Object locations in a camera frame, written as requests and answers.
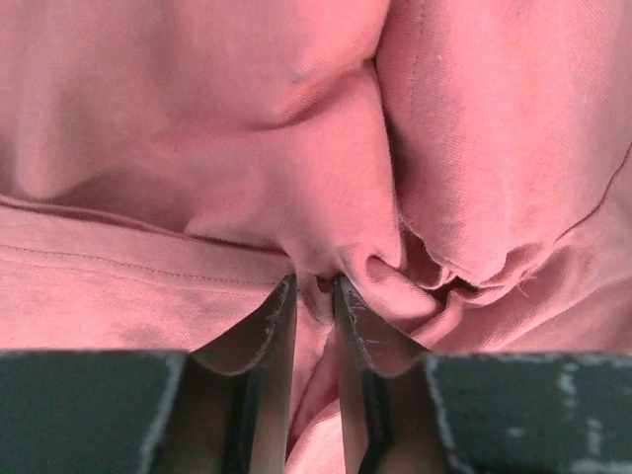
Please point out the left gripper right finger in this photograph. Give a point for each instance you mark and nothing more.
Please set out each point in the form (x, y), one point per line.
(406, 409)

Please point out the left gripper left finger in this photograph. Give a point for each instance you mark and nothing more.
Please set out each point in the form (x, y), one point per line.
(223, 408)

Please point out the pink t shirt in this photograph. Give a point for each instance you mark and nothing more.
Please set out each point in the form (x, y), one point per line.
(467, 164)

